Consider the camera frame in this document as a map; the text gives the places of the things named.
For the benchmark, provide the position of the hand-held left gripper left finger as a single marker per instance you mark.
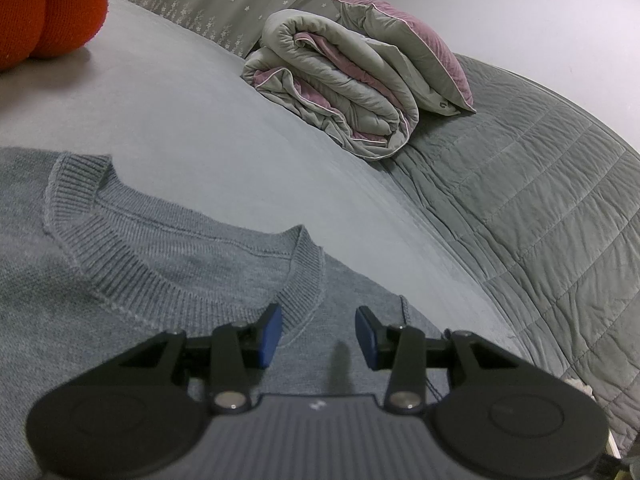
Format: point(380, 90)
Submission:
point(270, 332)

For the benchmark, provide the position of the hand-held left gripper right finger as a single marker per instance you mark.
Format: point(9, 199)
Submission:
point(365, 335)

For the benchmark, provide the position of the grey knitted sweater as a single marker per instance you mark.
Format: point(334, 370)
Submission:
point(150, 310)

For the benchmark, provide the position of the grey quilted bedspread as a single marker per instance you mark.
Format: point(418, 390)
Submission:
point(525, 185)

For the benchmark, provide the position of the small white object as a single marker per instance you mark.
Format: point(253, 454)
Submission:
point(580, 389)

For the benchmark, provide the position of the folded grey pink quilt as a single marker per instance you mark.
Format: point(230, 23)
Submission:
point(340, 85)

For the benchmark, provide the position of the grey pink pillow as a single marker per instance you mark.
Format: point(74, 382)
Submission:
point(425, 60)

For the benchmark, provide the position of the orange pumpkin plush cushion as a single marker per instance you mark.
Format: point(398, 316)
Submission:
point(50, 10)

